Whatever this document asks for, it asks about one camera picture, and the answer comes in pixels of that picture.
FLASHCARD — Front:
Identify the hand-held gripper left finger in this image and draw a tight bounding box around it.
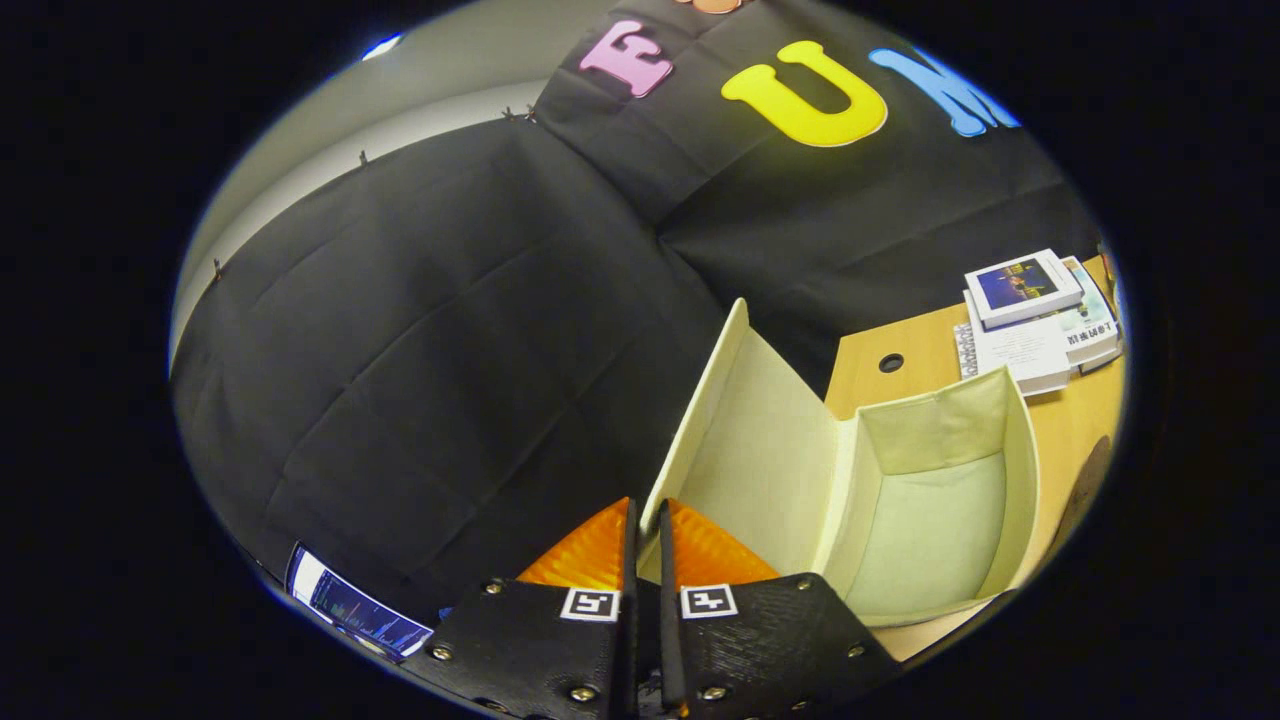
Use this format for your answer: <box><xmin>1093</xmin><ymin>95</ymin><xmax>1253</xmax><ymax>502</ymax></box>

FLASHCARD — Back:
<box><xmin>405</xmin><ymin>497</ymin><xmax>641</xmax><ymax>720</ymax></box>

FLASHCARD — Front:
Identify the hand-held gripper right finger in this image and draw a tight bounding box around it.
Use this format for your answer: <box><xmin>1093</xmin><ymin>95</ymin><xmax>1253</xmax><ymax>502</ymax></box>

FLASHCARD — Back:
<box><xmin>657</xmin><ymin>497</ymin><xmax>901</xmax><ymax>720</ymax></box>

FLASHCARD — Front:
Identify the beige fabric storage box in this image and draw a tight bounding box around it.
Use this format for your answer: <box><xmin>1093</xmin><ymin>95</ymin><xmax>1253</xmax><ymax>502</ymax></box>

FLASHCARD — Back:
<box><xmin>640</xmin><ymin>298</ymin><xmax>1041</xmax><ymax>629</ymax></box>

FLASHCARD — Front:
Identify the black backdrop cloth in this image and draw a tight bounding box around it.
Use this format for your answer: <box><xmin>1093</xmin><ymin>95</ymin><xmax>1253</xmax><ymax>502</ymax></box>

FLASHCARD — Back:
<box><xmin>170</xmin><ymin>0</ymin><xmax>1106</xmax><ymax>626</ymax></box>

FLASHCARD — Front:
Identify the small photo cover book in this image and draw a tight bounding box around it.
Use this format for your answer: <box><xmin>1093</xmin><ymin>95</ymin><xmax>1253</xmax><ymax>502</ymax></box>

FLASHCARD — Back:
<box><xmin>965</xmin><ymin>248</ymin><xmax>1086</xmax><ymax>329</ymax></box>

